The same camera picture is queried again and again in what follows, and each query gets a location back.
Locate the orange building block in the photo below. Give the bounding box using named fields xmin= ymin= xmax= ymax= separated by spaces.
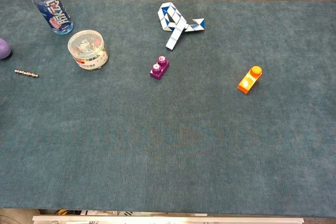
xmin=237 ymin=66 xmax=263 ymax=95

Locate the purple ball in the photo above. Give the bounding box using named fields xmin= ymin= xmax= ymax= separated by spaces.
xmin=0 ymin=37 xmax=12 ymax=60

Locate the teal felt table cloth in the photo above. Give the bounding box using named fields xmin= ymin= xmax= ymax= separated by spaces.
xmin=0 ymin=0 xmax=336 ymax=218

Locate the metal bead chain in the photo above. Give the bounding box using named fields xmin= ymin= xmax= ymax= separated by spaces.
xmin=14 ymin=69 xmax=39 ymax=78

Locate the clear plastic tub of clips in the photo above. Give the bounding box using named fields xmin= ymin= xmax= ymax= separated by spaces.
xmin=67 ymin=29 xmax=109 ymax=71

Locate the clear water bottle blue label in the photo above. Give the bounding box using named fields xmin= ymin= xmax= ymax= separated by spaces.
xmin=19 ymin=0 xmax=75 ymax=35

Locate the purple building block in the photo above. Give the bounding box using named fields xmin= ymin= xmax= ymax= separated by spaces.
xmin=149 ymin=55 xmax=170 ymax=81

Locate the blue white snake puzzle toy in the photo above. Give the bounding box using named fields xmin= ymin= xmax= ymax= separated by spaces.
xmin=157 ymin=2 xmax=205 ymax=50

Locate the aluminium profile rail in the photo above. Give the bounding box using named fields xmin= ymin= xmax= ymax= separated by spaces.
xmin=31 ymin=215 xmax=305 ymax=224

